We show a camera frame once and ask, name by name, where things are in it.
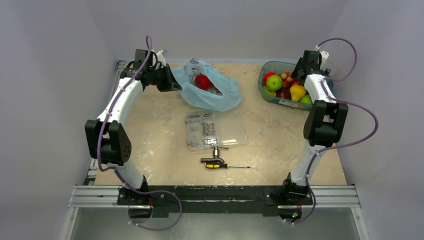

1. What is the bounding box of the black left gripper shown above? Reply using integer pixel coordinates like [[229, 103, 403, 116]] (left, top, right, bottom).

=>
[[147, 63, 182, 93]]

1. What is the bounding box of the red fake tomato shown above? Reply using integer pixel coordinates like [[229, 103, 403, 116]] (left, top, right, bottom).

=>
[[194, 74, 212, 91]]

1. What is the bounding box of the light blue printed plastic bag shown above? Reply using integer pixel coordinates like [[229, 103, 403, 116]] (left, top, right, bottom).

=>
[[171, 58, 242, 112]]

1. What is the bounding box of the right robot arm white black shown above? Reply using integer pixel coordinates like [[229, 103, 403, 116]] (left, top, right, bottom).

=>
[[280, 50, 349, 205]]

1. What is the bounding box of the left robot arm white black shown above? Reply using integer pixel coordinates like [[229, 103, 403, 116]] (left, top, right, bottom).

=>
[[84, 49, 182, 205]]

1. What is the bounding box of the yellow fake pear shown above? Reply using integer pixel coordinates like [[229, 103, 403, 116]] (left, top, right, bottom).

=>
[[289, 85, 307, 102]]

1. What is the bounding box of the green fake lumpy fruit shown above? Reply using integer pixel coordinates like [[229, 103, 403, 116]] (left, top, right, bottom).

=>
[[298, 94, 313, 105]]

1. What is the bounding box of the dark red fake apple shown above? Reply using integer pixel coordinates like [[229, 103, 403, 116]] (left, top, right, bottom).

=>
[[276, 87, 292, 100]]

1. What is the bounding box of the yellow fake starfruit slice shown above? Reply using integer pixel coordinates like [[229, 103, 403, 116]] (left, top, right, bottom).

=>
[[262, 85, 276, 102]]

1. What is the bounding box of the teal transparent plastic bin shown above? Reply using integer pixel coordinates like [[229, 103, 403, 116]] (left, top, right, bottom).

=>
[[258, 58, 342, 115]]

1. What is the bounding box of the clear plastic screw organizer box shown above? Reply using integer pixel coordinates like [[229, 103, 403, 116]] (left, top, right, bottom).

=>
[[185, 108, 249, 151]]

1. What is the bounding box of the black metal hand tool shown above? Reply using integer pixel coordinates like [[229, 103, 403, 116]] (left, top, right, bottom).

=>
[[200, 146, 229, 163]]

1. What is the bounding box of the yellow black screwdriver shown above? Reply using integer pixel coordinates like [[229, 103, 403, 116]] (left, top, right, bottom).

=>
[[205, 162, 251, 169]]

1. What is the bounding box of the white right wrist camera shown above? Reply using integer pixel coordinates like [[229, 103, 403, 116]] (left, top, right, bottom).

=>
[[318, 49, 330, 63]]

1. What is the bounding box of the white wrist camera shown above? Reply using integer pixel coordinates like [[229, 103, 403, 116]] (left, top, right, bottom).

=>
[[318, 49, 330, 63], [152, 49, 167, 65]]

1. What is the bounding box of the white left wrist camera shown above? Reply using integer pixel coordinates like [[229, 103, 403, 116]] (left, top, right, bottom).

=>
[[152, 49, 167, 65]]

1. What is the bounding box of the aluminium frame rail left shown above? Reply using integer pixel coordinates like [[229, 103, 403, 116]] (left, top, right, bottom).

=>
[[83, 60, 127, 186]]

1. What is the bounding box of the aluminium frame rail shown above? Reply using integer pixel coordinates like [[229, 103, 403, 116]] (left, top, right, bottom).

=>
[[68, 185, 361, 209], [83, 60, 127, 186]]

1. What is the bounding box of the aluminium frame rail front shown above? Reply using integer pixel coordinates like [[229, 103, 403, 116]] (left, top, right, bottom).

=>
[[68, 185, 361, 209]]

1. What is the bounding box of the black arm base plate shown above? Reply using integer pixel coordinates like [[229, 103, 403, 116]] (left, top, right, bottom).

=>
[[116, 185, 313, 218]]

